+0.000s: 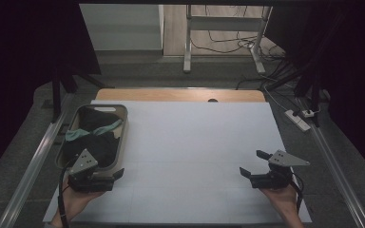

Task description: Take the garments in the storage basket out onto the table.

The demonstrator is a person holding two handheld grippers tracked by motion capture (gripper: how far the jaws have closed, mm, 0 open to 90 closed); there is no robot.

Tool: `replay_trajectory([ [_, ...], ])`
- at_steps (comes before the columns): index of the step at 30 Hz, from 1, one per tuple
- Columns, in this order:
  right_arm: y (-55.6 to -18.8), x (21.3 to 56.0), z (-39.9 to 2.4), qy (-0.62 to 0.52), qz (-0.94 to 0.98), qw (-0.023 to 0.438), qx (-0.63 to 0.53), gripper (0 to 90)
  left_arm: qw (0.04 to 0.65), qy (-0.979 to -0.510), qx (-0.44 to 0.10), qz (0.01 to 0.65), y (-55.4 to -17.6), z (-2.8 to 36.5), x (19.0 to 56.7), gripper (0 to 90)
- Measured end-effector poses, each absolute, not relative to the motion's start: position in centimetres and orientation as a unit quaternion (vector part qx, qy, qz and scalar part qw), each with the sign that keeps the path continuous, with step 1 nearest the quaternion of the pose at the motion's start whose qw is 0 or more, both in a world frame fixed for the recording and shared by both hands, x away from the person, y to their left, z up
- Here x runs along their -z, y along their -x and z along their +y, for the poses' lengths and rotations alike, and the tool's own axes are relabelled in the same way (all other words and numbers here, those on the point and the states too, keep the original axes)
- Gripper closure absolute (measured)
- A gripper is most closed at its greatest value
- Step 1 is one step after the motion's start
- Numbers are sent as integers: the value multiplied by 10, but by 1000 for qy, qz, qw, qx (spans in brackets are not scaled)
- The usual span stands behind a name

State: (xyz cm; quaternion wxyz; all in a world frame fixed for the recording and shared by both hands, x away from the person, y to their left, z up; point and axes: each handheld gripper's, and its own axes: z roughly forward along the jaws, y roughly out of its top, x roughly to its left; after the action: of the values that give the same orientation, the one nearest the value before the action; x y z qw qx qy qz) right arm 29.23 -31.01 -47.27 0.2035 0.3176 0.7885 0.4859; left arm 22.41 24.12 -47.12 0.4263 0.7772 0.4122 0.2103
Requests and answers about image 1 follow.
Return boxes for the wooden table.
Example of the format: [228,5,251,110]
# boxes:
[94,87,267,104]

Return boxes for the black stand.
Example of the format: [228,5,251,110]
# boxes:
[50,61,116,124]
[293,12,348,128]

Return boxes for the person's right hand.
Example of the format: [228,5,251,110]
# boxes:
[259,182,299,214]

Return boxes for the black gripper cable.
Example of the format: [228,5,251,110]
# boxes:
[58,154,81,228]
[290,172,305,214]

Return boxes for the white table cover sheet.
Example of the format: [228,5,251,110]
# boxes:
[42,99,314,224]

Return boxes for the white floor cable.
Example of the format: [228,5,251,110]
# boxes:
[261,83,290,112]

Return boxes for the black floor cables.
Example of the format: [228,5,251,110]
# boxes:
[235,44,300,92]

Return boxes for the white plug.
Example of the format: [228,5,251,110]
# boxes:
[301,108,317,119]

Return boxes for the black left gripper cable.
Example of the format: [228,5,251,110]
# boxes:
[58,154,81,228]

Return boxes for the white cabinet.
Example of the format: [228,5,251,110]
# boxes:
[78,3,165,52]

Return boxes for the person's left hand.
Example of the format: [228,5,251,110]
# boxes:
[51,176,106,227]

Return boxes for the metal floor rail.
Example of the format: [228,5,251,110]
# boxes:
[0,92,74,228]
[297,97,365,228]

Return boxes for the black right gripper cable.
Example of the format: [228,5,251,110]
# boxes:
[290,172,305,214]

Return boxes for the grey plastic basket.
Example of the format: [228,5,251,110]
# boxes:
[54,104,129,179]

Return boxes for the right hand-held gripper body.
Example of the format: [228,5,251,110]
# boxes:
[249,149,311,190]

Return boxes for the white metal desk frame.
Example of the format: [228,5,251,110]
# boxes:
[182,4,274,75]

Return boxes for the dark curtain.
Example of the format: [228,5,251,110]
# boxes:
[0,0,102,185]
[265,5,365,177]

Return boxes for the white power strip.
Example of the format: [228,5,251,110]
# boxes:
[284,109,312,133]

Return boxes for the teal cloth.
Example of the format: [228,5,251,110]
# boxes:
[64,118,124,143]

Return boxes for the large dark cloth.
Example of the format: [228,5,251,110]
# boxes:
[62,130,121,169]

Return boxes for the small dark cloth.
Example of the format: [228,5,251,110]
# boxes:
[76,106,122,131]

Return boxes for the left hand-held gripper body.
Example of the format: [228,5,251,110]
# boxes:
[67,148,115,194]

